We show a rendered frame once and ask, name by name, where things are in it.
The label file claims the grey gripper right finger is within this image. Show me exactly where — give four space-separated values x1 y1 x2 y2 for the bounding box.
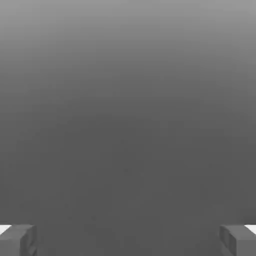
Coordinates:
218 224 256 256

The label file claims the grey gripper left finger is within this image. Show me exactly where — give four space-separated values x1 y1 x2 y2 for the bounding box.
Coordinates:
0 224 38 256

